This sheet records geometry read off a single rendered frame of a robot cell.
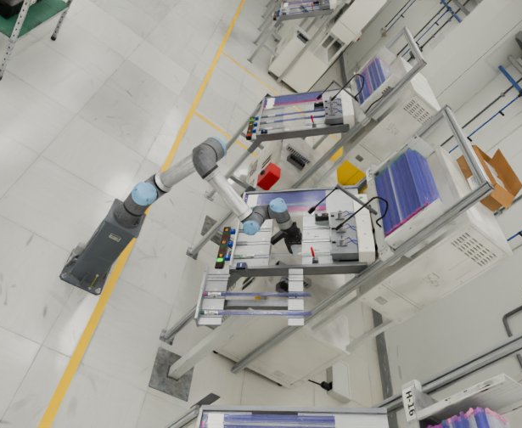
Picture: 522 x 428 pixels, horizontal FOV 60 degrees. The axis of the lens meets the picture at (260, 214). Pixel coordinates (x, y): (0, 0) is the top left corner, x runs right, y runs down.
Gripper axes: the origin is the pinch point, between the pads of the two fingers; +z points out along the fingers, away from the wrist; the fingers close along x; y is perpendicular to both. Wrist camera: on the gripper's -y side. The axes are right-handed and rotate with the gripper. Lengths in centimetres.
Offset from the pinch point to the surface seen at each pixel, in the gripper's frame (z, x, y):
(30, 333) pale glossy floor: -22, -45, -129
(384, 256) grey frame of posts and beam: 0.3, -14.1, 45.6
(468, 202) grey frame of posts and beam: -22, -14, 85
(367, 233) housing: 1.0, 5.4, 39.7
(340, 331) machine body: 73, 3, 8
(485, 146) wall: 108, 219, 150
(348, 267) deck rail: 6.6, -10.1, 27.2
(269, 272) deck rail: 0.2, -10.0, -12.8
